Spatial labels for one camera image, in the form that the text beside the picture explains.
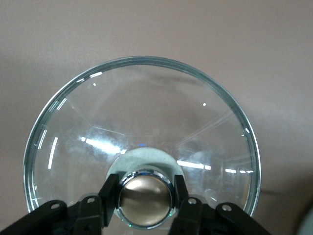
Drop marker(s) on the brown table cloth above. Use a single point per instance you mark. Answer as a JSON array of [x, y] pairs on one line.
[[156, 29]]

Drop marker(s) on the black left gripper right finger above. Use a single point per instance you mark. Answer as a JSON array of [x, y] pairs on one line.
[[195, 215]]

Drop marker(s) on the glass pot lid with knob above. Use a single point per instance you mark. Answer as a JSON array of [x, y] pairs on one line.
[[146, 117]]

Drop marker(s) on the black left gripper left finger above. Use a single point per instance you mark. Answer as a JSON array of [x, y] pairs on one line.
[[93, 213]]

